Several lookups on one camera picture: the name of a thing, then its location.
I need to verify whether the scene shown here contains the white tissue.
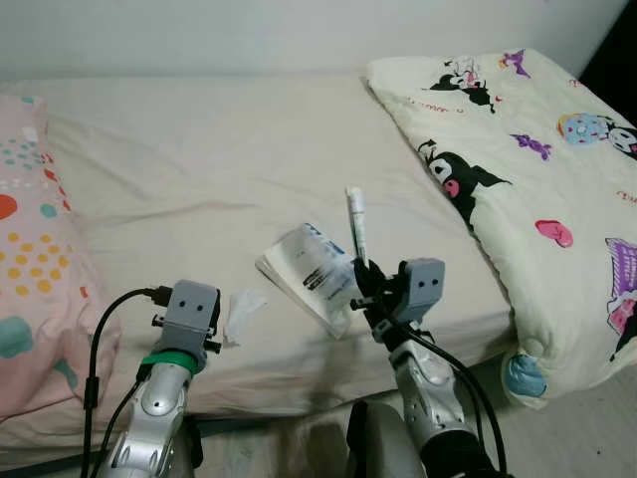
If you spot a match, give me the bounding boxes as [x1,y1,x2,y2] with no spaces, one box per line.
[223,289,269,349]

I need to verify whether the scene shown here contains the white book blue letters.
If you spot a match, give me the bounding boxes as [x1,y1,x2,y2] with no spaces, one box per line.
[256,223,365,340]

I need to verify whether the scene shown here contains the grey robot left leg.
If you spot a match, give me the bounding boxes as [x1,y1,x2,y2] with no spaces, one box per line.
[182,418,207,471]

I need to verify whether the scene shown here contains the grey robot leg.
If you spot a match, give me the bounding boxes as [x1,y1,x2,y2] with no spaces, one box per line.
[345,400,431,478]
[182,418,207,471]

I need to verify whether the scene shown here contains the grey robot right leg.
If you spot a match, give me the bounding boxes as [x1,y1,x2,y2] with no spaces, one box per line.
[345,400,431,478]

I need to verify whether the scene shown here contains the bed with cream sheet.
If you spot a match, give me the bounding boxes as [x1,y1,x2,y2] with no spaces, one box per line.
[0,75,521,451]

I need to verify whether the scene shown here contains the cream cartoon print quilt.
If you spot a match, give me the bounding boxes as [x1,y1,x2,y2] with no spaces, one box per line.
[365,48,637,410]

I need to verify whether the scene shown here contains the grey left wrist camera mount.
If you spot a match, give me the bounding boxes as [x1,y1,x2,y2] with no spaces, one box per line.
[162,281,222,352]

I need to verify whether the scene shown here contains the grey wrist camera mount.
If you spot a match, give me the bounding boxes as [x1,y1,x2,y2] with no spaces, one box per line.
[162,281,222,352]
[396,259,446,326]

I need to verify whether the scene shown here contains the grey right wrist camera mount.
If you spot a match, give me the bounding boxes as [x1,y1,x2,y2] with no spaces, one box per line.
[396,259,446,326]

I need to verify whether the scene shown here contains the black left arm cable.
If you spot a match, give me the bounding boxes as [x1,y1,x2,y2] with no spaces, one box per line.
[82,286,176,478]

